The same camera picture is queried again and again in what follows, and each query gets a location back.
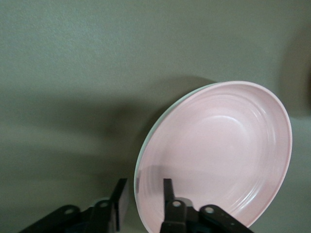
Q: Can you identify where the pink plate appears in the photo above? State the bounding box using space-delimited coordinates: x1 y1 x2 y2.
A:
133 81 293 233

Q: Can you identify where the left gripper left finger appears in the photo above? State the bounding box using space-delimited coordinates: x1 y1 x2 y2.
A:
20 178 128 233

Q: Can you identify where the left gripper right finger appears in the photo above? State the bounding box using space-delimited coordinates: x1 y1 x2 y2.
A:
159 178 255 233

